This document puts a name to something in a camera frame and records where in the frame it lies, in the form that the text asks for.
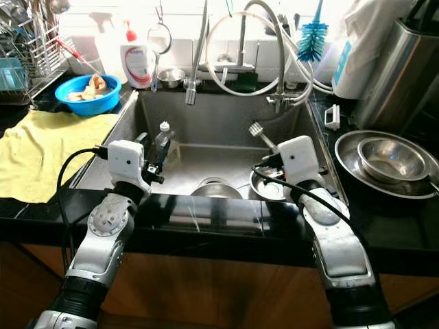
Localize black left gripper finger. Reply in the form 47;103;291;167
152;133;173;165

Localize small steel ladle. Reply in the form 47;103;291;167
249;122;282;153

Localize clear bottle with white cap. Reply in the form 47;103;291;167
152;121;174;149

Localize small steel bowl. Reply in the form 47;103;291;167
249;168;293;202

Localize stainless steel sink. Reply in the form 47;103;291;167
72;89;347;203

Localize wide steel bowl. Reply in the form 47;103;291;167
191;180;242;199

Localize tiny steel bowl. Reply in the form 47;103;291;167
156;67;186;88

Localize large steel plate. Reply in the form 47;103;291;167
335;130;439;200

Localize blue plastic bowl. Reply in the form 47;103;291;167
55;74;121;116

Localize white red pump soap bottle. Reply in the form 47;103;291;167
120;21;156;90

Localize dark green sponge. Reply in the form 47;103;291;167
233;72;259;93

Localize brown food scraps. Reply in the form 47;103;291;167
67;74;108;102

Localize yellow dish cloth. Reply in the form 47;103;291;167
0;112;121;204

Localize small round mesh strainer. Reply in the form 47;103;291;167
146;23;174;92

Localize white spray bottle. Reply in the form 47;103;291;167
89;12;128;83

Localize medium steel bowl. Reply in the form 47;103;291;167
357;137;429;184

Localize white appliance with blue label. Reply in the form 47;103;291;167
331;17;395;101

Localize blue bottle brush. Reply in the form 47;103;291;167
297;0;330;64

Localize brown wooden cabinet front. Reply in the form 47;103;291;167
0;243;439;329

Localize steel knife block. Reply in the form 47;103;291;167
351;17;439;134

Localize teal plastic container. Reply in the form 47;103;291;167
0;58;29;91

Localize white cloth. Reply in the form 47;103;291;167
336;0;414;57

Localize shiny round steel spoon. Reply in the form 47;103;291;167
48;0;73;14

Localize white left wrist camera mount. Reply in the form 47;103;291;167
107;139;152;195

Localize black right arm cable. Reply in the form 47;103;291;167
252;163;386;275

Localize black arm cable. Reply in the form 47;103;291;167
56;146;110;278
252;163;386;275

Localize small white plastic frame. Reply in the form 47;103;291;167
324;104;342;131

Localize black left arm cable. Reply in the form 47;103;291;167
56;146;110;278

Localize steel flexible spray hose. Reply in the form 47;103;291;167
185;0;211;106

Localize white water hose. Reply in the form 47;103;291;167
204;10;334;101

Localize red handled utensil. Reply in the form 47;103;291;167
55;38;97;75

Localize steel wire dish rack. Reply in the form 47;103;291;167
0;0;73;105

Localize black knife handles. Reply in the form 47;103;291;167
408;0;439;32

